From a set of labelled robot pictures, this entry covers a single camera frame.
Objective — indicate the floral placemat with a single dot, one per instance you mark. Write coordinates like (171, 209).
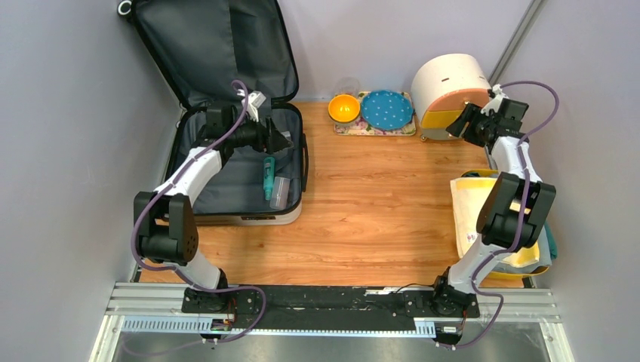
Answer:
(360, 127)

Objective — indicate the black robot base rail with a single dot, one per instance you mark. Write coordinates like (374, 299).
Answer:
(332, 308)

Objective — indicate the clear plastic cup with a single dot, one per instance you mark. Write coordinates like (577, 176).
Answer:
(280, 190)

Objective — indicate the yellow plastic basket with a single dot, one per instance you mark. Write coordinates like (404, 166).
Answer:
(469, 193)

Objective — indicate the clear drinking glass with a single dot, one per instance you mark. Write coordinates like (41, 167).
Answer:
(347, 85)

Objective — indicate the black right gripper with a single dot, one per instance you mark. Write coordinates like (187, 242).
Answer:
(456, 127)

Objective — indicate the small yellow bowl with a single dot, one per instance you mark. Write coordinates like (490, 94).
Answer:
(344, 108)

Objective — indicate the dark green garment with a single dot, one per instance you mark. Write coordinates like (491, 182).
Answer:
(551, 242)

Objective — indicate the cream round drawer cabinet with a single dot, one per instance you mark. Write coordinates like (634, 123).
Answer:
(441, 89)

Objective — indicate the beige sandal shoe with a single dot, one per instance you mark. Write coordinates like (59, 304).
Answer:
(468, 195)

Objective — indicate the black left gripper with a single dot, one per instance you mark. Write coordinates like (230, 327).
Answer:
(277, 142)

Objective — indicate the light blue denim jeans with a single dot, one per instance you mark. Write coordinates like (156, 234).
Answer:
(527, 260)

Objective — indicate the teal tube bottle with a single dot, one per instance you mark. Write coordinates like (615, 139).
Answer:
(268, 176)

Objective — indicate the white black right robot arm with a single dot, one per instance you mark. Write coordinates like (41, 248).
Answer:
(514, 213)

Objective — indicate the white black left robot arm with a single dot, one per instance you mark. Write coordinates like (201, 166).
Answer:
(165, 235)

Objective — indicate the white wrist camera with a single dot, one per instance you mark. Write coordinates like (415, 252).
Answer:
(497, 96)
(254, 101)

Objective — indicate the black white space suitcase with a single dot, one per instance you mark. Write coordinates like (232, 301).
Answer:
(200, 48)

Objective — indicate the blue dotted plate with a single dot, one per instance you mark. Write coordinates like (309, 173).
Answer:
(386, 109)

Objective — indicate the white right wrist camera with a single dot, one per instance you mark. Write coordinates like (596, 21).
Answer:
(497, 96)

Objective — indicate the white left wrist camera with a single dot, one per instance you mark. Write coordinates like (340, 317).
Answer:
(254, 101)

